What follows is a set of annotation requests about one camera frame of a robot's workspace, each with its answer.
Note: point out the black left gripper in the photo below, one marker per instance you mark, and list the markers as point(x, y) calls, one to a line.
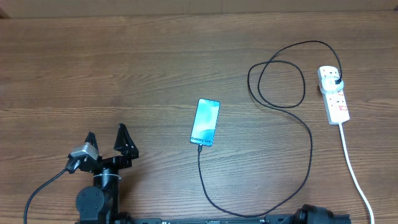
point(129, 152)

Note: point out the Galaxy smartphone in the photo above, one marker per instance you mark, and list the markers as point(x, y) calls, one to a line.
point(204, 124)

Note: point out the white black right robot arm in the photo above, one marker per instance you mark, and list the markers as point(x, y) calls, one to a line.
point(310, 214)

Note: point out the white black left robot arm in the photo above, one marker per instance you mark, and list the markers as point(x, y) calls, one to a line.
point(99, 203)

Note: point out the white USB charger plug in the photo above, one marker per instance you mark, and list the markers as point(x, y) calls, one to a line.
point(329, 85)

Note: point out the white power strip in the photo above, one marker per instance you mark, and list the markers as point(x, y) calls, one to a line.
point(335, 103)

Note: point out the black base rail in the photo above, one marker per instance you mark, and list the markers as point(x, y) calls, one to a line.
point(268, 219)

